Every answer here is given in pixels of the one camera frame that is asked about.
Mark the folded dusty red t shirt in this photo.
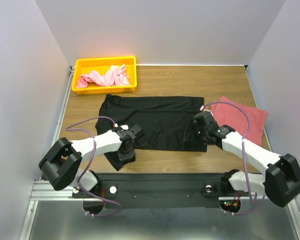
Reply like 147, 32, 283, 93
210, 96, 268, 146

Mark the left white knob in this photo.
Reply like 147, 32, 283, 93
109, 186, 117, 194

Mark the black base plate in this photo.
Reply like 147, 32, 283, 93
69, 169, 265, 215

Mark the aluminium front rail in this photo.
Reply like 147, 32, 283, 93
29, 178, 298, 201

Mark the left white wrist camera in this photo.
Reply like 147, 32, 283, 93
113, 123, 129, 130

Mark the right silver knob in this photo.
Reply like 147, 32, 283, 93
205, 185, 213, 194

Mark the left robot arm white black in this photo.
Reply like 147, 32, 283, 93
38, 124, 145, 197

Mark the black t shirt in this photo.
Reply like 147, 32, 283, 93
94, 93, 208, 172

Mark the aluminium left side rail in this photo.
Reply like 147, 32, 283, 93
44, 65, 75, 155

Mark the aluminium rail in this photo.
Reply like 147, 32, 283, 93
29, 178, 298, 201
44, 65, 75, 155

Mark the yellow plastic bin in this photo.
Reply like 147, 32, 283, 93
71, 56, 137, 95

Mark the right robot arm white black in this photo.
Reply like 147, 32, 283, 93
183, 111, 300, 207

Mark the pink crumpled t shirt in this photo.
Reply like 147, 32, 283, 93
76, 64, 130, 89

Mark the electronics board with leds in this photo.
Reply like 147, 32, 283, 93
222, 199, 241, 209

